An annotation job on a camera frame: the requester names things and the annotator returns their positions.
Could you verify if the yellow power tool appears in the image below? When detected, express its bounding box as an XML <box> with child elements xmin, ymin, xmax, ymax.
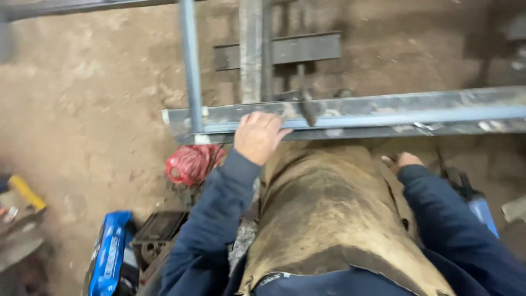
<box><xmin>0</xmin><ymin>174</ymin><xmax>47</xmax><ymax>249</ymax></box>

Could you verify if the person's left hand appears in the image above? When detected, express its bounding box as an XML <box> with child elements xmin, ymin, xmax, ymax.
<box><xmin>234</xmin><ymin>111</ymin><xmax>293</xmax><ymax>167</ymax></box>

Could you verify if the dark chipping hammer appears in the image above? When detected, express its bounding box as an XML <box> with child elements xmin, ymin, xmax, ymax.
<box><xmin>297</xmin><ymin>63</ymin><xmax>320</xmax><ymax>127</ymax></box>

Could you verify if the black metal machine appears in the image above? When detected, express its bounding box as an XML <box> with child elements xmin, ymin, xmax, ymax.
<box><xmin>131</xmin><ymin>210</ymin><xmax>190</xmax><ymax>282</ymax></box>

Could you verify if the dark metal stand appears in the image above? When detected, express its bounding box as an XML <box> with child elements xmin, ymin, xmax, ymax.
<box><xmin>464</xmin><ymin>0</ymin><xmax>526</xmax><ymax>88</ymax></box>

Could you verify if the dark flat steel bar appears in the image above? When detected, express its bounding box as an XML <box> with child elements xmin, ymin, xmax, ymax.
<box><xmin>213</xmin><ymin>32</ymin><xmax>342</xmax><ymax>72</ymax></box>

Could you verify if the grey steel frame bar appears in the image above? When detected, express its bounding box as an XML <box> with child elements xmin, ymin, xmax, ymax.
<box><xmin>0</xmin><ymin>0</ymin><xmax>181</xmax><ymax>23</ymax></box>

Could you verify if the blue-grey steel tube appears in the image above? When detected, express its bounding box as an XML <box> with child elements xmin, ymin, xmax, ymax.
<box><xmin>178</xmin><ymin>0</ymin><xmax>205</xmax><ymax>135</ymax></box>

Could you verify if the red plastic bag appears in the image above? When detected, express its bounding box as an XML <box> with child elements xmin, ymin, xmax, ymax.
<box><xmin>165</xmin><ymin>144</ymin><xmax>225</xmax><ymax>188</ymax></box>

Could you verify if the black welding clamp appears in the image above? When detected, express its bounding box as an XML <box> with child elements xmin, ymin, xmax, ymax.
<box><xmin>435</xmin><ymin>150</ymin><xmax>482</xmax><ymax>200</ymax></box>

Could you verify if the long grey steel angle bar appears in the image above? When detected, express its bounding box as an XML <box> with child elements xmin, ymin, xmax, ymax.
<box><xmin>162</xmin><ymin>86</ymin><xmax>526</xmax><ymax>145</ymax></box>

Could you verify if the blue plastic container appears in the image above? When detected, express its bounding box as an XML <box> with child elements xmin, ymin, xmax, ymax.
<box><xmin>468</xmin><ymin>192</ymin><xmax>500</xmax><ymax>239</ymax></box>

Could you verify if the blue plastic packet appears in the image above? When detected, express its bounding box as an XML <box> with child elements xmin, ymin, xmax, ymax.
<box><xmin>81</xmin><ymin>210</ymin><xmax>139</xmax><ymax>296</ymax></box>

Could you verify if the grey stone block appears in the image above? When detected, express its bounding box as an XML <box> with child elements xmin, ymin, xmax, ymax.
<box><xmin>501</xmin><ymin>196</ymin><xmax>526</xmax><ymax>223</ymax></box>

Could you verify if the person's right hand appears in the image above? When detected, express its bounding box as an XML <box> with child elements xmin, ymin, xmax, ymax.
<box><xmin>381</xmin><ymin>152</ymin><xmax>424</xmax><ymax>176</ymax></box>

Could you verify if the wide grey steel bar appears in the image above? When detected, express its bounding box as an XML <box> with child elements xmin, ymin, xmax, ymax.
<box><xmin>238</xmin><ymin>0</ymin><xmax>274</xmax><ymax>104</ymax></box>

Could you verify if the brown leather apron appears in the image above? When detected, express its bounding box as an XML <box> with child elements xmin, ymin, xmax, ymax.
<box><xmin>238</xmin><ymin>140</ymin><xmax>458</xmax><ymax>296</ymax></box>

